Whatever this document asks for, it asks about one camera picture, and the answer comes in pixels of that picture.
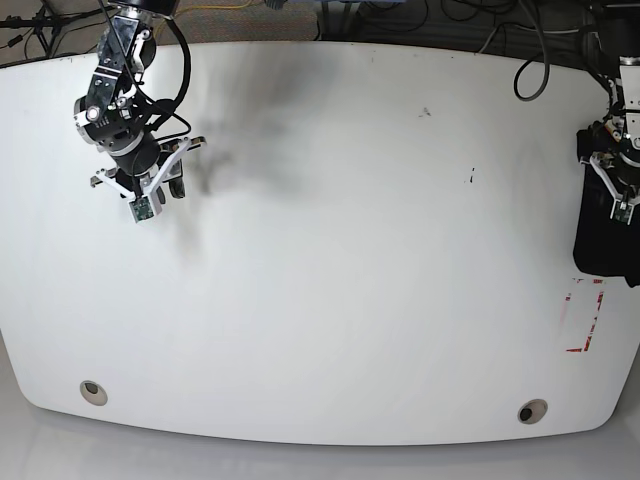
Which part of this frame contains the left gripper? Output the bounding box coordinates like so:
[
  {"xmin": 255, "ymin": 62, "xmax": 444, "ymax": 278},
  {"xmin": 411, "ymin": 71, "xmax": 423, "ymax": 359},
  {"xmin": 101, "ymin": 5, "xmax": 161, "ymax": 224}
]
[{"xmin": 579, "ymin": 151, "xmax": 639, "ymax": 208}]

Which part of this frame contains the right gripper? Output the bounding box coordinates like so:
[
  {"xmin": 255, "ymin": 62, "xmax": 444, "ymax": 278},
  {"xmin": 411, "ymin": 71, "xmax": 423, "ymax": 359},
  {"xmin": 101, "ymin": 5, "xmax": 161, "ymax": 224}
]
[{"xmin": 90, "ymin": 136, "xmax": 206, "ymax": 203}]

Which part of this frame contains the black graphic T-shirt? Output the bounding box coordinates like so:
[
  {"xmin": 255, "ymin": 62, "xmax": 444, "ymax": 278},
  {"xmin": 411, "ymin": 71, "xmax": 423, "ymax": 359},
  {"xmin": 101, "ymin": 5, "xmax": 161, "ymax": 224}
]
[{"xmin": 573, "ymin": 121, "xmax": 639, "ymax": 288}]

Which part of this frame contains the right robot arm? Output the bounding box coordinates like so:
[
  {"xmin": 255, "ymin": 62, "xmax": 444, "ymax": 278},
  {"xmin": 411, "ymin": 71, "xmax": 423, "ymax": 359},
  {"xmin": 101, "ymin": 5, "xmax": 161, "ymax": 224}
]
[{"xmin": 74, "ymin": 1, "xmax": 205, "ymax": 206}]

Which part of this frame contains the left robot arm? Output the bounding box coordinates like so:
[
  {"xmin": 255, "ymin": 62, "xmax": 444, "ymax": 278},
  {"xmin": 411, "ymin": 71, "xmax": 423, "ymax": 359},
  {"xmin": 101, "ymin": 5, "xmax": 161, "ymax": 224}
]
[{"xmin": 577, "ymin": 1, "xmax": 639, "ymax": 224}]

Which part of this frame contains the red tape rectangle marking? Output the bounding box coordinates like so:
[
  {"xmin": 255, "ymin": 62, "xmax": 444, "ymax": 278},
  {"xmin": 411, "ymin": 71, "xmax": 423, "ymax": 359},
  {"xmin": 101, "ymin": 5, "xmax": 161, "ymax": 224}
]
[{"xmin": 560, "ymin": 277, "xmax": 606, "ymax": 353}]

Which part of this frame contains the black tripod stand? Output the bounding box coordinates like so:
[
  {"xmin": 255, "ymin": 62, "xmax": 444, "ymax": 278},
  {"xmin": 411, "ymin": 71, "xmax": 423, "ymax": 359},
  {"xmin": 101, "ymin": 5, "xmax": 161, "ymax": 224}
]
[{"xmin": 1, "ymin": 0, "xmax": 102, "ymax": 58}]

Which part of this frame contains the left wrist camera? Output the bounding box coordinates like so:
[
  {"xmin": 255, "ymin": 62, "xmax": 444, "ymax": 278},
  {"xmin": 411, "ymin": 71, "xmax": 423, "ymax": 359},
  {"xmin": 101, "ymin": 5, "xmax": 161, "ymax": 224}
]
[{"xmin": 610, "ymin": 199, "xmax": 635, "ymax": 225}]

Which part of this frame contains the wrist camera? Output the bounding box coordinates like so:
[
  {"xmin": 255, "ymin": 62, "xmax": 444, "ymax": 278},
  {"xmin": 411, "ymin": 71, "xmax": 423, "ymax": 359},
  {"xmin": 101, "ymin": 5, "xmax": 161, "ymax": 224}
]
[
  {"xmin": 129, "ymin": 195, "xmax": 162, "ymax": 223},
  {"xmin": 610, "ymin": 199, "xmax": 635, "ymax": 225}
]

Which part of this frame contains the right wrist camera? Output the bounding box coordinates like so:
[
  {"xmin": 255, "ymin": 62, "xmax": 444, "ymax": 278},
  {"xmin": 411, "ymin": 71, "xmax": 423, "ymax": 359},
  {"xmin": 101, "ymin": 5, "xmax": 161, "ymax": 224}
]
[{"xmin": 129, "ymin": 195, "xmax": 162, "ymax": 223}]

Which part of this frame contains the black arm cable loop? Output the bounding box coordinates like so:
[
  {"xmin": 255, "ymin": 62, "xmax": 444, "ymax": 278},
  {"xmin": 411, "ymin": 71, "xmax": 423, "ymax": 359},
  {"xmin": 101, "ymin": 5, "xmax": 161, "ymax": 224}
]
[
  {"xmin": 149, "ymin": 14, "xmax": 194, "ymax": 114},
  {"xmin": 513, "ymin": 0, "xmax": 554, "ymax": 103}
]

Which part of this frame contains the black arm cable loop left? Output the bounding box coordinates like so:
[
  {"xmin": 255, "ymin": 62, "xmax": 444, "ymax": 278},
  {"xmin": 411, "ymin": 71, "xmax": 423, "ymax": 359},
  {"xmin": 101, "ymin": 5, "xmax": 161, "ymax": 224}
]
[{"xmin": 513, "ymin": 0, "xmax": 554, "ymax": 103}]

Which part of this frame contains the yellow floor cable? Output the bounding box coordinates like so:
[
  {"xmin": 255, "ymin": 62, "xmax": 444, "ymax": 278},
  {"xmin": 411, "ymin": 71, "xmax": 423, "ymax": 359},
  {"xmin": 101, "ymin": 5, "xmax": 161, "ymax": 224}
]
[{"xmin": 154, "ymin": 0, "xmax": 251, "ymax": 36}]

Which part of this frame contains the left table cable grommet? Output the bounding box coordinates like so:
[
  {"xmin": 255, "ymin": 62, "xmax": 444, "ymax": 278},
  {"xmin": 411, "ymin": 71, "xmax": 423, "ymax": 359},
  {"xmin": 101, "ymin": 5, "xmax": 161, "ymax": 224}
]
[{"xmin": 80, "ymin": 381, "xmax": 108, "ymax": 407}]

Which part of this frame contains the table cable grommet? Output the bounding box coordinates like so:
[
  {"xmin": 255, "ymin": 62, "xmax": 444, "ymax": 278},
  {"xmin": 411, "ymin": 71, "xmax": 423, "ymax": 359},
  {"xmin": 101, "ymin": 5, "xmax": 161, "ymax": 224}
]
[
  {"xmin": 80, "ymin": 381, "xmax": 108, "ymax": 407},
  {"xmin": 517, "ymin": 399, "xmax": 548, "ymax": 425}
]

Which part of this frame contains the right table cable grommet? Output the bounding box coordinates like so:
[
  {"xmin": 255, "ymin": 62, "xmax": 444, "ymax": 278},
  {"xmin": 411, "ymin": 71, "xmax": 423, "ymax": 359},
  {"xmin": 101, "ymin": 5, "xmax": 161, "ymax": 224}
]
[{"xmin": 517, "ymin": 399, "xmax": 548, "ymax": 425}]

